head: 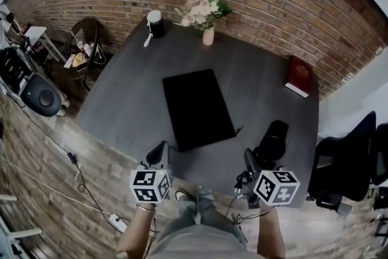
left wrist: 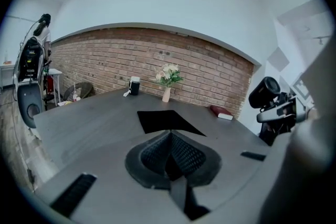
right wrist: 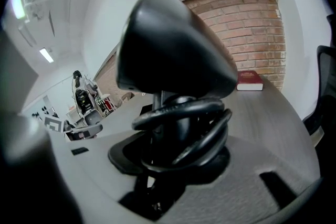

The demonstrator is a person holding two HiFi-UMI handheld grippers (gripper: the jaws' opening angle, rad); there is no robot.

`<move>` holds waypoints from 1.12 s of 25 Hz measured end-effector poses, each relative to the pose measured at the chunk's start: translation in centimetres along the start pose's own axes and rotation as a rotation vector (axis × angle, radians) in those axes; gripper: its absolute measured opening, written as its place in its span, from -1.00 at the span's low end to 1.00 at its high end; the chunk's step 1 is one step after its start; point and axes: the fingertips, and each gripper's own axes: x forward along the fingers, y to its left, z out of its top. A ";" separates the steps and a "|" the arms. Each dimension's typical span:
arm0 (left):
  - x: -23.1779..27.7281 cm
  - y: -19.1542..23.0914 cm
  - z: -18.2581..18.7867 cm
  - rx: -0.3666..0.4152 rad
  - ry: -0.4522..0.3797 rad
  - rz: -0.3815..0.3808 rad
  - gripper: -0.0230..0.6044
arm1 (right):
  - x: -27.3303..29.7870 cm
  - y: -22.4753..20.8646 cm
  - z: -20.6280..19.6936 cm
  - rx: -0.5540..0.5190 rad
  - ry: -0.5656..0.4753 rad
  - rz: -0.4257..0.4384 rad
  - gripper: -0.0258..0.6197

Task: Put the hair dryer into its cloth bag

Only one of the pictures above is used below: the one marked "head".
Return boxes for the person's shoe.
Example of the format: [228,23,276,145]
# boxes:
[172,187,189,203]

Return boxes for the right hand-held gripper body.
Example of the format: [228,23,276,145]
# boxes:
[247,165,301,210]

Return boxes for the red hardcover book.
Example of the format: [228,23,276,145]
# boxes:
[284,55,313,98]

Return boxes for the black cylinder with white lid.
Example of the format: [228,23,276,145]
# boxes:
[143,10,167,48]

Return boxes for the white black mobile robot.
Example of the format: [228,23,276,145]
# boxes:
[0,45,66,118]

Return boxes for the yellow snack packet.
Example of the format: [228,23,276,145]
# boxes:
[72,52,89,68]

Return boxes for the person's left forearm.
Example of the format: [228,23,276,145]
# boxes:
[116,204,157,259]

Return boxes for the white desk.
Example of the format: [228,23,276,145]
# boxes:
[26,25,67,64]

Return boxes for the person's right forearm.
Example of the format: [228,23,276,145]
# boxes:
[257,206,287,259]

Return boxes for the white power strip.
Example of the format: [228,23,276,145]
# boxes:
[109,214,128,234]

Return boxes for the artificial flower bouquet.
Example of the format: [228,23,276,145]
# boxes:
[173,0,233,32]

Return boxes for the black cable with adapter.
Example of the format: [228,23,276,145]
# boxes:
[16,99,131,222]

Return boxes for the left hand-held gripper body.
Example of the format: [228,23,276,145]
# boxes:
[130,160,173,206]

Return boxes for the pink ceramic vase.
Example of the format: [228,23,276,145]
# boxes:
[202,24,215,46]

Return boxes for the black office chair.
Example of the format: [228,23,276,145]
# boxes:
[306,110,388,216]

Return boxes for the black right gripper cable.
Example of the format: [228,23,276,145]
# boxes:
[224,193,270,226]

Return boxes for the person's grey shirt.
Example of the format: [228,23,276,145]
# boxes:
[147,223,260,259]

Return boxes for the person's blue jeans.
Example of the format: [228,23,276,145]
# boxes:
[176,187,249,249]

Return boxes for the black fabric drawstring pouch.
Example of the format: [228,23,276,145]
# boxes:
[162,69,244,153]

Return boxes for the white floor cable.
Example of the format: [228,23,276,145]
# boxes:
[0,154,113,220]

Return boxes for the silver bracelet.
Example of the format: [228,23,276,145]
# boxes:
[135,203,156,214]

